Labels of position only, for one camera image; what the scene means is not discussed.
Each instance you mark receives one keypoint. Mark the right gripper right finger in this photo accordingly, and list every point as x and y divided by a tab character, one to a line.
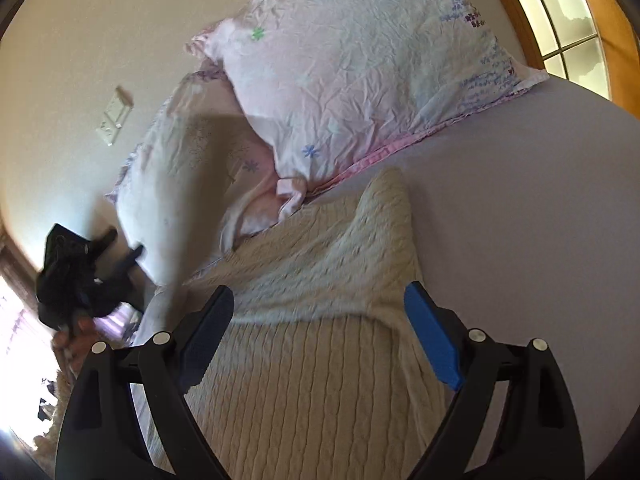
538	435

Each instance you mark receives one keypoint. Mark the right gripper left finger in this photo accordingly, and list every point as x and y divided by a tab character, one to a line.
101	436

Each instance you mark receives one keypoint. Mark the cream cable-knit sweater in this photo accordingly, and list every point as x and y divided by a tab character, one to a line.
319	374

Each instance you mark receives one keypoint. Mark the person's left hand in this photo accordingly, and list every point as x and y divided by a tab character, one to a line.
71	350

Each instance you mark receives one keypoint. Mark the brown window curtain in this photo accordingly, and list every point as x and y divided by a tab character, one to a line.
18	272

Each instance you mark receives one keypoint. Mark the white floral pillow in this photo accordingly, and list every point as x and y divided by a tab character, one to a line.
198	183

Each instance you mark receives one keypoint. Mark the lavender bed sheet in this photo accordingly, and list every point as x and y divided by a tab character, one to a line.
525	221

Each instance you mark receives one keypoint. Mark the pink floral pillow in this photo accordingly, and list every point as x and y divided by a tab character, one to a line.
335	86

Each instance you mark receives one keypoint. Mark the white wall switch plate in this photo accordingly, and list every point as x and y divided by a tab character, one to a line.
114	116

